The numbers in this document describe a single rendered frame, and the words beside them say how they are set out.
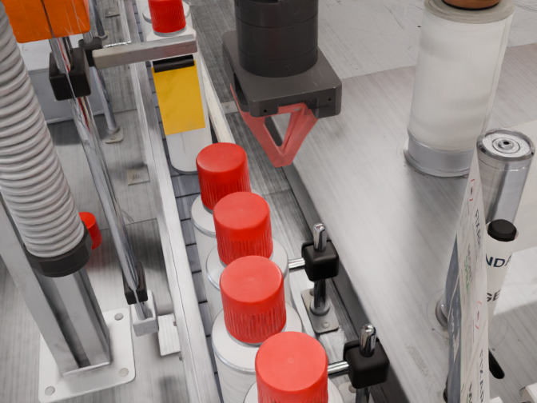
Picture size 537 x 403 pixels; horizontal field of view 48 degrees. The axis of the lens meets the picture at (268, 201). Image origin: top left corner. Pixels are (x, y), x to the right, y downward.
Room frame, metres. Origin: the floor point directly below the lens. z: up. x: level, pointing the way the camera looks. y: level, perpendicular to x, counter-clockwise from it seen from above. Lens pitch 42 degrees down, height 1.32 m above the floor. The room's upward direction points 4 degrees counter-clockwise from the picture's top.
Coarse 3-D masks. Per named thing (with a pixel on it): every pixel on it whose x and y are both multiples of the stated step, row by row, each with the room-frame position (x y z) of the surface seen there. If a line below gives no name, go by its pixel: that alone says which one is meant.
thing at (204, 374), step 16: (128, 0) 0.85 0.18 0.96; (128, 16) 0.80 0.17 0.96; (144, 64) 0.66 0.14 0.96; (144, 80) 0.62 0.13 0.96; (144, 96) 0.59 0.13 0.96; (160, 144) 0.49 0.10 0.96; (160, 160) 0.47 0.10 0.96; (160, 176) 0.44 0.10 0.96; (160, 192) 0.42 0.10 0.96; (176, 208) 0.40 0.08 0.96; (176, 224) 0.38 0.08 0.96; (176, 240) 0.36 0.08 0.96; (176, 256) 0.34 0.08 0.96; (176, 272) 0.32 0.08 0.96; (192, 288) 0.30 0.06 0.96; (192, 304) 0.29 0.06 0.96; (192, 320) 0.27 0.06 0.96; (192, 336) 0.26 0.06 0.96; (192, 352) 0.25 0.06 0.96; (208, 352) 0.24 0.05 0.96; (208, 368) 0.23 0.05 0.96; (208, 384) 0.22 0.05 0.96; (208, 400) 0.21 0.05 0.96
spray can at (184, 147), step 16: (160, 0) 0.55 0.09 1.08; (176, 0) 0.56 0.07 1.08; (160, 16) 0.55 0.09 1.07; (176, 16) 0.56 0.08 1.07; (160, 32) 0.55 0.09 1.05; (176, 32) 0.55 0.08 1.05; (192, 32) 0.57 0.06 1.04; (208, 128) 0.56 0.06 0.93; (176, 144) 0.55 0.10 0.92; (192, 144) 0.54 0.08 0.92; (208, 144) 0.56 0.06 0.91; (176, 160) 0.55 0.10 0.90; (192, 160) 0.54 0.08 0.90
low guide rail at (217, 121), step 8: (208, 80) 0.69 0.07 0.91; (208, 88) 0.67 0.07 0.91; (208, 96) 0.65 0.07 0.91; (208, 104) 0.64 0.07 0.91; (216, 104) 0.63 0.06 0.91; (208, 112) 0.64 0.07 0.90; (216, 112) 0.62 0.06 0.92; (216, 120) 0.60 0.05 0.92; (216, 128) 0.58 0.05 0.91; (224, 128) 0.58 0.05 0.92; (224, 136) 0.57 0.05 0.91
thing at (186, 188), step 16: (160, 112) 0.68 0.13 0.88; (160, 128) 0.64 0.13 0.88; (176, 176) 0.54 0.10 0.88; (192, 176) 0.54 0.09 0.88; (176, 192) 0.51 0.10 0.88; (192, 192) 0.51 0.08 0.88; (192, 224) 0.46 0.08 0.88; (192, 240) 0.44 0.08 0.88; (192, 256) 0.41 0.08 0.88; (192, 272) 0.39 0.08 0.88; (208, 320) 0.33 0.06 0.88; (208, 336) 0.32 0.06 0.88
